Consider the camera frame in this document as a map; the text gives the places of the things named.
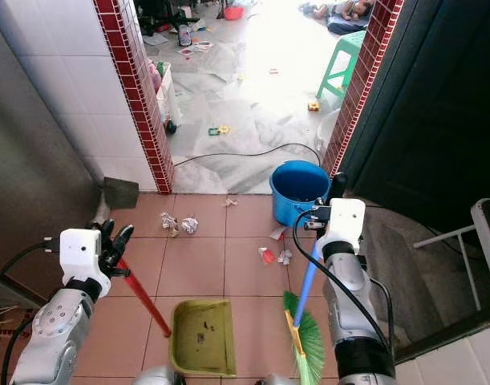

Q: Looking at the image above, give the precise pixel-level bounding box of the green broom with blue handle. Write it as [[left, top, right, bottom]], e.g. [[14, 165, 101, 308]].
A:
[[281, 239, 326, 385]]

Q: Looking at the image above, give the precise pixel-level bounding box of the yellow-green dustpan with red handle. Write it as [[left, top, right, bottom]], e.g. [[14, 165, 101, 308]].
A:
[[116, 260, 238, 379]]

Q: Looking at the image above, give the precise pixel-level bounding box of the blue plastic bucket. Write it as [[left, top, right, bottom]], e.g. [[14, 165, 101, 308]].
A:
[[269, 159, 333, 228]]

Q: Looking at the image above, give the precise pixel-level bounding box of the grey metal plate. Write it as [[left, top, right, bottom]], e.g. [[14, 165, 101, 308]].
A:
[[102, 176, 140, 212]]

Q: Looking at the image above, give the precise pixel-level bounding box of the red wrapper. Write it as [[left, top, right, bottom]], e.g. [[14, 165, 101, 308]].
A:
[[257, 245, 277, 265]]

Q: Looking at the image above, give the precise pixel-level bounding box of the silver robot left leg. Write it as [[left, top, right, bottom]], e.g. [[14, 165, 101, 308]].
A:
[[128, 365, 182, 385]]

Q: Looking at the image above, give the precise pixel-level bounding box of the silver robot leg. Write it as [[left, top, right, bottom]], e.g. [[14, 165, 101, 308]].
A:
[[256, 372, 302, 385], [128, 365, 182, 385]]

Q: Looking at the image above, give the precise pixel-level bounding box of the green plastic stool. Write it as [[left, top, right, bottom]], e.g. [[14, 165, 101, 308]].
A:
[[314, 30, 368, 102]]

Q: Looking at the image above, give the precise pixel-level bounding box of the white wheeled cart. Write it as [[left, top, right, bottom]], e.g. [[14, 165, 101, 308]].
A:
[[154, 62, 182, 135]]

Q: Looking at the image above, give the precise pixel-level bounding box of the white metal rack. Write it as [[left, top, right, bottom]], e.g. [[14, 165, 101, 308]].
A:
[[412, 197, 490, 315]]

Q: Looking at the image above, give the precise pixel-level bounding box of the silver robot right leg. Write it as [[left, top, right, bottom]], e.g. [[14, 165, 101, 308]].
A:
[[256, 372, 302, 385]]

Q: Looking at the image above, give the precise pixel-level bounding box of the dark blue mat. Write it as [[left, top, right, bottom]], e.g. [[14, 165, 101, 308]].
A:
[[326, 11, 373, 36]]

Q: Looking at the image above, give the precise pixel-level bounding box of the lying person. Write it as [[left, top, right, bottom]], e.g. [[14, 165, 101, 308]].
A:
[[304, 0, 375, 22]]

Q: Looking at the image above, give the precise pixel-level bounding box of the red plastic basin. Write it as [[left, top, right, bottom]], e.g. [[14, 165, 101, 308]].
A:
[[221, 3, 246, 22]]

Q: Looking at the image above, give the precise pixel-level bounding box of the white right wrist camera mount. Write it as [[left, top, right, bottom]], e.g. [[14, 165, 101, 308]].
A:
[[324, 197, 367, 246]]

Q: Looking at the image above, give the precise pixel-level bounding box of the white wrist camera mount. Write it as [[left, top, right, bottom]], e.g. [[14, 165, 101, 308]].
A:
[[59, 228, 112, 280], [324, 197, 367, 246]]

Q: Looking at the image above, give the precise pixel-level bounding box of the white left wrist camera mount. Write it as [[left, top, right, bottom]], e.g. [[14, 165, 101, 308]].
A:
[[59, 228, 112, 280]]

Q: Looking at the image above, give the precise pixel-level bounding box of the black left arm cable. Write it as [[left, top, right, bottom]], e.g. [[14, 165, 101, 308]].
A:
[[0, 236, 63, 385]]

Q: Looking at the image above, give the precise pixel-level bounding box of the thin black floor cable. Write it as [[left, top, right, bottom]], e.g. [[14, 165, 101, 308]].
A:
[[172, 142, 324, 168]]

